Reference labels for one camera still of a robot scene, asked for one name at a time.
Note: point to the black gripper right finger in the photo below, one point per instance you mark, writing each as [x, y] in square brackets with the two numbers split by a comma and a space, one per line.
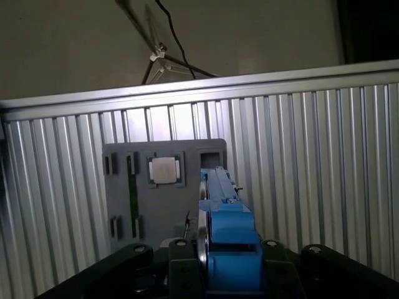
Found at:
[280, 274]

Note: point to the black stand post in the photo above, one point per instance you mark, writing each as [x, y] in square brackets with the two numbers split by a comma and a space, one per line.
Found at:
[371, 28]

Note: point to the grey parts rack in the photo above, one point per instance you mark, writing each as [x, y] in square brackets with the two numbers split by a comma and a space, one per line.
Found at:
[162, 211]

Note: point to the grey tripod stand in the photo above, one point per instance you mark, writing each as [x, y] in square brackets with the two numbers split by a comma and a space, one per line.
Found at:
[157, 55]

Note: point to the hard disk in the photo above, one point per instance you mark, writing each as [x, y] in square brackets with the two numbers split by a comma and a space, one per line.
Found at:
[233, 268]

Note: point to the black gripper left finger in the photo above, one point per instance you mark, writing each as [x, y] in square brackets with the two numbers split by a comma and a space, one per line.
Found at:
[184, 271]

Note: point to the silver CPU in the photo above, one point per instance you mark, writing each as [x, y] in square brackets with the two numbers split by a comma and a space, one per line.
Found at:
[165, 171]

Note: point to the dark green RAM stick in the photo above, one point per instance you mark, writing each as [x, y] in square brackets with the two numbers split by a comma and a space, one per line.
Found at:
[131, 199]

